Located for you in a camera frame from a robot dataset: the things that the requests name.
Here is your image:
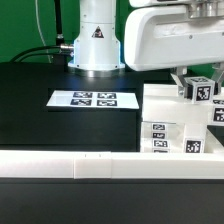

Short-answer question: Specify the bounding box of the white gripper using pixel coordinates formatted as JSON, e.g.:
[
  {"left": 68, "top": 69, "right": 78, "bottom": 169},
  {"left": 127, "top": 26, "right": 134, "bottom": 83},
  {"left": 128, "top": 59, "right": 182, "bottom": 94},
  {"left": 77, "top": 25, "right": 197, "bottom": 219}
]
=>
[{"left": 124, "top": 0, "right": 224, "bottom": 99}]

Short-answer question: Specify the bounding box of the thin white cable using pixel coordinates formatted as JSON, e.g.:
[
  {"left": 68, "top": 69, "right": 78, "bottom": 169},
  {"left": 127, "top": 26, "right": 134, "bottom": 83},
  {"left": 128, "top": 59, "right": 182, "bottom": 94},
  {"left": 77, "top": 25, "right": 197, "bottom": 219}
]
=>
[{"left": 34, "top": 0, "right": 54, "bottom": 64}]

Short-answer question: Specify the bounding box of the white U-shaped fence frame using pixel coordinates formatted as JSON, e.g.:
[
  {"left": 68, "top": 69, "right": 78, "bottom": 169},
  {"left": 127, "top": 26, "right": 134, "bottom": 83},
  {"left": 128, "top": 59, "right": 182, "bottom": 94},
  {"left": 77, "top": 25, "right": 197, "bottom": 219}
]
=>
[{"left": 0, "top": 123, "right": 224, "bottom": 180}]

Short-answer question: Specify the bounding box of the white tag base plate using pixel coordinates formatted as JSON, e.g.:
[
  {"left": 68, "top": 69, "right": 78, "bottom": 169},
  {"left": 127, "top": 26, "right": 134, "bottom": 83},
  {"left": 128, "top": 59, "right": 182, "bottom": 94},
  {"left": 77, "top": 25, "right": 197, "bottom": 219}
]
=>
[{"left": 47, "top": 90, "right": 139, "bottom": 109}]

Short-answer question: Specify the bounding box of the white chair back frame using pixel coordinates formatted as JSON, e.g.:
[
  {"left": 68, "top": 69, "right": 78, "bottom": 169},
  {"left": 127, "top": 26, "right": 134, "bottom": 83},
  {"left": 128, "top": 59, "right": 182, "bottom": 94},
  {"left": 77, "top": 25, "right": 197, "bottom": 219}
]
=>
[{"left": 142, "top": 84, "right": 224, "bottom": 126}]

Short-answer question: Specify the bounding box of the white chair seat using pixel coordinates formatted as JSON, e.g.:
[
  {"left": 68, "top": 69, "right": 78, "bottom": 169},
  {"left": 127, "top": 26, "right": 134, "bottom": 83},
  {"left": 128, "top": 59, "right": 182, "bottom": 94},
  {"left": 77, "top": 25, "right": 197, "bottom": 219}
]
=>
[{"left": 183, "top": 124, "right": 207, "bottom": 153}]

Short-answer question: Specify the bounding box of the black cable bundle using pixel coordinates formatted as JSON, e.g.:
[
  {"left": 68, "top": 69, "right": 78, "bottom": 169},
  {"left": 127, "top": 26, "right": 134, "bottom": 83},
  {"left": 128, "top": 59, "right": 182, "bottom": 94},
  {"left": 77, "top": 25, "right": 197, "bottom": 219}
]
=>
[{"left": 9, "top": 43, "right": 75, "bottom": 64}]

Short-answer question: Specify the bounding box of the white tagged cube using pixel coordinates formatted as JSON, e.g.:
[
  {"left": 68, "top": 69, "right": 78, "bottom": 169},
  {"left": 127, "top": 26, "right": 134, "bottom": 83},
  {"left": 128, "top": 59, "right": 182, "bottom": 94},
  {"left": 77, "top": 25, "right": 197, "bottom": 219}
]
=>
[{"left": 185, "top": 76, "right": 215, "bottom": 103}]

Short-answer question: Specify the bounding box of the black vertical pole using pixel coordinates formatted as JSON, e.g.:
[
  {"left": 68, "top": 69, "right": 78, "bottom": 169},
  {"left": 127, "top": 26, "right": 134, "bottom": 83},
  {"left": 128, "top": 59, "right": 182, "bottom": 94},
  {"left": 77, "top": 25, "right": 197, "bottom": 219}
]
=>
[{"left": 54, "top": 0, "right": 64, "bottom": 45}]

